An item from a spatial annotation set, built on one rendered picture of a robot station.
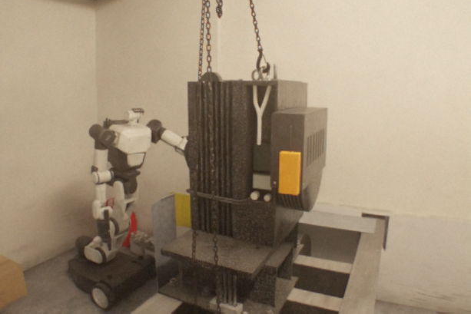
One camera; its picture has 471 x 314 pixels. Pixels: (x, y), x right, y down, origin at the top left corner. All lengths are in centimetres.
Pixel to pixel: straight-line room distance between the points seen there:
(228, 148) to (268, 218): 35
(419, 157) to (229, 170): 145
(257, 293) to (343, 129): 141
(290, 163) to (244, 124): 28
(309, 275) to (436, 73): 154
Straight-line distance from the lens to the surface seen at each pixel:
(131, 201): 253
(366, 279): 180
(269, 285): 147
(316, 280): 190
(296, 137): 125
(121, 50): 340
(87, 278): 281
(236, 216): 152
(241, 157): 143
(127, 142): 221
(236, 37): 275
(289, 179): 126
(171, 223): 173
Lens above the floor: 158
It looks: 9 degrees down
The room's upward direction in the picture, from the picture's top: straight up
